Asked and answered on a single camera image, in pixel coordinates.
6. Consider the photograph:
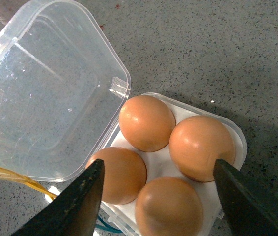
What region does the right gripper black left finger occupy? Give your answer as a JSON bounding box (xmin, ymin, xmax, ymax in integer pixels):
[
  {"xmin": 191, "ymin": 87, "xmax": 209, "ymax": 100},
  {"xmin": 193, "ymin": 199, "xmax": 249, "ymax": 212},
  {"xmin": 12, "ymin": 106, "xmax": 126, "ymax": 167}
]
[{"xmin": 13, "ymin": 159, "xmax": 105, "ymax": 236}]

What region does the brown egg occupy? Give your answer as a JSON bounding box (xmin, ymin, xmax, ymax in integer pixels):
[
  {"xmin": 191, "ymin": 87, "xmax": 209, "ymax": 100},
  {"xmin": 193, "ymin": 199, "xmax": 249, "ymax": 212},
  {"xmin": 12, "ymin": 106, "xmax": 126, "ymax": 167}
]
[
  {"xmin": 135, "ymin": 177, "xmax": 203, "ymax": 236},
  {"xmin": 119, "ymin": 95, "xmax": 176, "ymax": 152},
  {"xmin": 169, "ymin": 116, "xmax": 236, "ymax": 182},
  {"xmin": 86, "ymin": 147, "xmax": 147, "ymax": 205}
]

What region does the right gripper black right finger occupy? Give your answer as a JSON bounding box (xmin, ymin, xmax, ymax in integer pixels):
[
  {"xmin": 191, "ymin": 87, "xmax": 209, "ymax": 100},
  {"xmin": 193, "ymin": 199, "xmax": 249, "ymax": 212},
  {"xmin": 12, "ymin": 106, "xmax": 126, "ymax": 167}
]
[{"xmin": 213, "ymin": 159, "xmax": 278, "ymax": 236}]

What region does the yellow rubber band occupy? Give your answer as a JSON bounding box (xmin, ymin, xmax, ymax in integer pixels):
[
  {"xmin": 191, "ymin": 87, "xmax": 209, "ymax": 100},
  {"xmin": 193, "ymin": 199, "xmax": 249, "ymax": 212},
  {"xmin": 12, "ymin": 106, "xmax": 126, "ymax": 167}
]
[{"xmin": 0, "ymin": 167, "xmax": 57, "ymax": 200}]

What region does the clear plastic egg box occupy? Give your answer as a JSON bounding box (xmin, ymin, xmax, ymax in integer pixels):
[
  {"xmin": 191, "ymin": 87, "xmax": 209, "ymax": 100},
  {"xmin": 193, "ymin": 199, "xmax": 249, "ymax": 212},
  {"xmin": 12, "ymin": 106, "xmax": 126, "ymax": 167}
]
[{"xmin": 0, "ymin": 0, "xmax": 248, "ymax": 236}]

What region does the blue rubber band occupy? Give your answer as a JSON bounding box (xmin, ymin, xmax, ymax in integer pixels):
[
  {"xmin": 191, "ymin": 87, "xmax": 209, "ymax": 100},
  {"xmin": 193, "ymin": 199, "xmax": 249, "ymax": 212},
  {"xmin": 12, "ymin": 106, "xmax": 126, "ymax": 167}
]
[{"xmin": 95, "ymin": 216, "xmax": 122, "ymax": 234}]

